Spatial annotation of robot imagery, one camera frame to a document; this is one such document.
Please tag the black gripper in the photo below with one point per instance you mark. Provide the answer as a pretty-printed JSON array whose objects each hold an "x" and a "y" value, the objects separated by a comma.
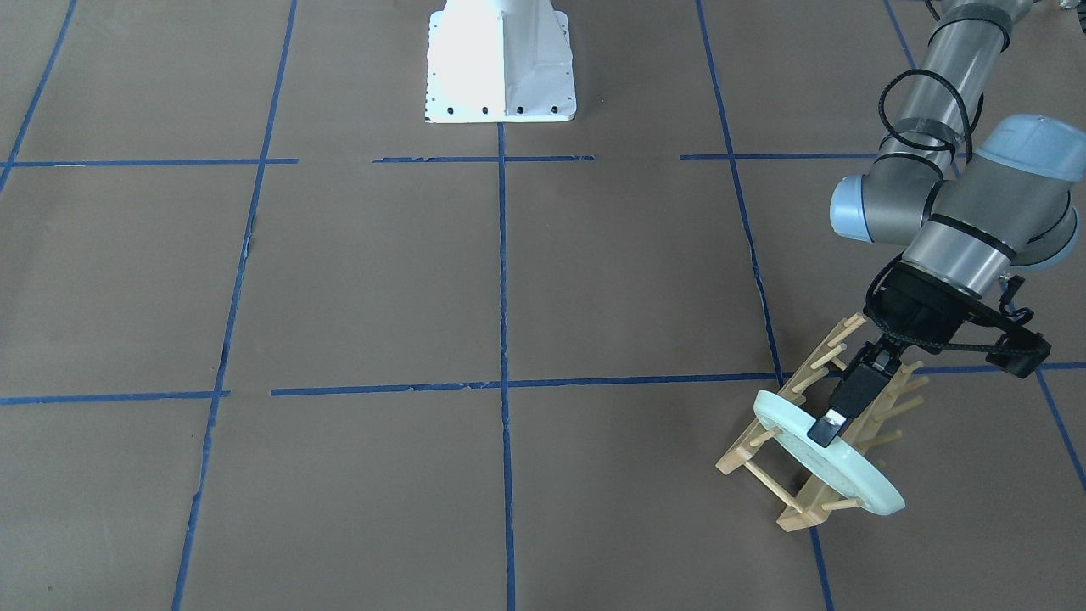
[{"x": 918, "y": 311}]

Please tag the light green ceramic plate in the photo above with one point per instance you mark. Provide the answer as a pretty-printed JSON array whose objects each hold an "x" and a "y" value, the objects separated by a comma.
[{"x": 838, "y": 464}]

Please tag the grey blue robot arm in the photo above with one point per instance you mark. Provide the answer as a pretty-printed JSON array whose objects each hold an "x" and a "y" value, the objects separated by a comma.
[{"x": 965, "y": 215}]

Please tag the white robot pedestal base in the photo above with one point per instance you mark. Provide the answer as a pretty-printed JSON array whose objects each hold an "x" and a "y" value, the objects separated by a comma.
[{"x": 499, "y": 62}]

